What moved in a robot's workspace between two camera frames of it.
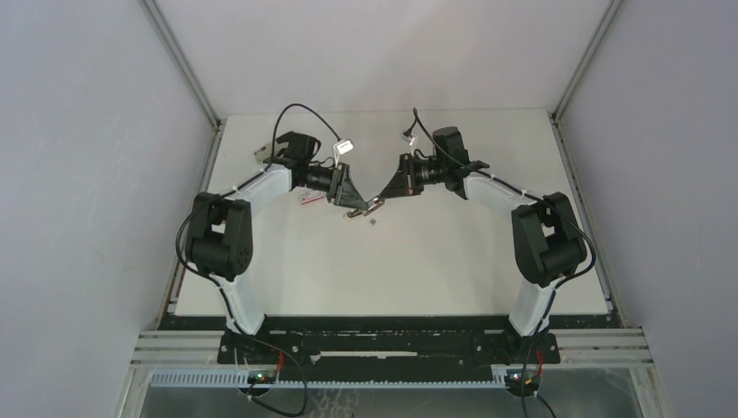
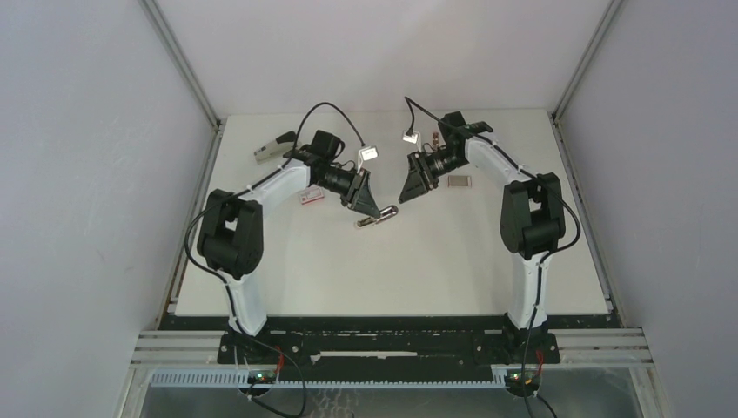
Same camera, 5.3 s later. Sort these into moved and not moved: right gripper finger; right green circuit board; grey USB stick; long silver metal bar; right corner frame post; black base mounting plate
Moved: right gripper finger; grey USB stick
Not moved: long silver metal bar; black base mounting plate; right corner frame post; right green circuit board
